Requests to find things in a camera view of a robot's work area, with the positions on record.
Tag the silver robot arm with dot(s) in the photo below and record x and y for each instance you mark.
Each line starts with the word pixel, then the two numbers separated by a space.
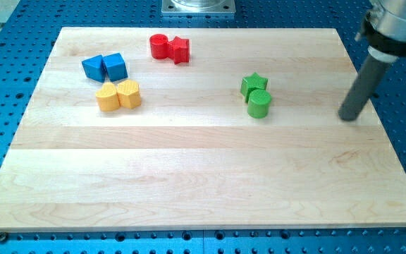
pixel 384 26

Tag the green cylinder block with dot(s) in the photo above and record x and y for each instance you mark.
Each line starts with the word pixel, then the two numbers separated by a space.
pixel 258 103

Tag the green star block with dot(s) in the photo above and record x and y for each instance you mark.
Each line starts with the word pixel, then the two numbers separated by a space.
pixel 251 83

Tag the light wooden board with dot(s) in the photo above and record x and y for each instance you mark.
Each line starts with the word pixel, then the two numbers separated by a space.
pixel 190 156

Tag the red star block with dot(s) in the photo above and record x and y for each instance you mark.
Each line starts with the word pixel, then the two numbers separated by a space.
pixel 179 50

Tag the yellow hexagon block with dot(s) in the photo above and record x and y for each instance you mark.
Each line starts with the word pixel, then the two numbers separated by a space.
pixel 128 93

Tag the red cylinder block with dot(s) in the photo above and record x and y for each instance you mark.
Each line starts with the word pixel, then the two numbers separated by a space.
pixel 159 46

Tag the yellow heart block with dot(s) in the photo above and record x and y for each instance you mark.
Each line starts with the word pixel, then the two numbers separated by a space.
pixel 107 97

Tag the blue cube block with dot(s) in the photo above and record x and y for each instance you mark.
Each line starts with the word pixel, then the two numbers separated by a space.
pixel 115 67

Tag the blue triangular block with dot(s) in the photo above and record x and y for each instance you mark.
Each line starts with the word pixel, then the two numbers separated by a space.
pixel 94 68

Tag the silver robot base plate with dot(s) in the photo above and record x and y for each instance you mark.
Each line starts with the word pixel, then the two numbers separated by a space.
pixel 198 7

